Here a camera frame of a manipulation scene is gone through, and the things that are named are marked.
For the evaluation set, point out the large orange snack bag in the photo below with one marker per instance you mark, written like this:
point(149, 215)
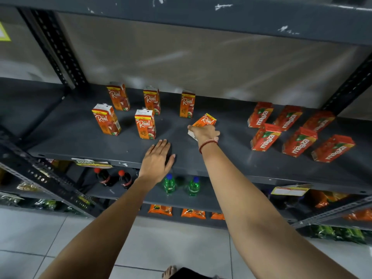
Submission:
point(324, 199)
point(360, 215)

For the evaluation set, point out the dark cola bottle red cap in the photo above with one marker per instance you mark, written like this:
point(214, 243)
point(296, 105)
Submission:
point(125, 179)
point(103, 177)

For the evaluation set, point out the person's right thumb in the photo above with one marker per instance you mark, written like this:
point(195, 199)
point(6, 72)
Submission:
point(193, 127)

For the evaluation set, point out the person's right forearm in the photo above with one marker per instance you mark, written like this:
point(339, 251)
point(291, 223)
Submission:
point(247, 215)

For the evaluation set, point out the group of standing juice cartons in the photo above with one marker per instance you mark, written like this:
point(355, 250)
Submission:
point(145, 124)

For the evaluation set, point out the person's left middle finger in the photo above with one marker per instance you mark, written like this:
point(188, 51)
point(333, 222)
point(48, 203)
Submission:
point(162, 146)

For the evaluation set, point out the row of green snack packets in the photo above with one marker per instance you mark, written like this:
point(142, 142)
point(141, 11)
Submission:
point(340, 233)

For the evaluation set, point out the person's left little finger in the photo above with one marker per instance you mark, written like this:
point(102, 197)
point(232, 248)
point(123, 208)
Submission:
point(150, 151)

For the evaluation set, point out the person's left forearm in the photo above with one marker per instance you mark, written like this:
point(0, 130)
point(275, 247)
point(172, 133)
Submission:
point(107, 226)

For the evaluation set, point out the grey metal shelving rack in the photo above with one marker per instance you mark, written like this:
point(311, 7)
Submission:
point(23, 101)
point(72, 127)

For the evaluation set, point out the orange snack packet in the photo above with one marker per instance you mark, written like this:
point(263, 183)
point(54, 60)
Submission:
point(193, 213)
point(218, 216)
point(160, 210)

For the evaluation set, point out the person's foot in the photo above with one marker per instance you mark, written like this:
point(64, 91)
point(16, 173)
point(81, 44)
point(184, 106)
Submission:
point(169, 272)

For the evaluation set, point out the orange apple juice carton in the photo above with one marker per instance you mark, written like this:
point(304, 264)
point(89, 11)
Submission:
point(207, 120)

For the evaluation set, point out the green snack packet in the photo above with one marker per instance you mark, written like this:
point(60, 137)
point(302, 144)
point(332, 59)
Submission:
point(46, 204)
point(10, 199)

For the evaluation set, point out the green soda bottle blue cap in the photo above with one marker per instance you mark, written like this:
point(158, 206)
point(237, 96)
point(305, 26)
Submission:
point(194, 187)
point(169, 184)

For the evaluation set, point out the person's left thumb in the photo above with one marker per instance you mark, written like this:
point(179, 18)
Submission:
point(172, 161)

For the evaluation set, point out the person's right hand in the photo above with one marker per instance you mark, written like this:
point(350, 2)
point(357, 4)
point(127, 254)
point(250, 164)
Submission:
point(205, 132)

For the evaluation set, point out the group of red mango cartons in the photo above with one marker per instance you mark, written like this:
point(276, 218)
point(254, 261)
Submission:
point(299, 142)

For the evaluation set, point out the yellow wall sign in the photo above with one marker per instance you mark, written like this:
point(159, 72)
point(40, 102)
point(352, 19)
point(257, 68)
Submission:
point(3, 33)

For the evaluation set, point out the yellow shelf label strip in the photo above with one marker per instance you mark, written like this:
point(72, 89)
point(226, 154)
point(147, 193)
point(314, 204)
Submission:
point(91, 163)
point(290, 190)

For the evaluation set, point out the yellow snack packet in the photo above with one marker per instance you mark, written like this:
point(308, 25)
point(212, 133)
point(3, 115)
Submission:
point(26, 187)

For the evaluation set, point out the person's black clothing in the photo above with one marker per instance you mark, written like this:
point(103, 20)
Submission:
point(189, 274)

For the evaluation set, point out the person's left hand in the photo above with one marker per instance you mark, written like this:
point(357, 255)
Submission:
point(154, 167)

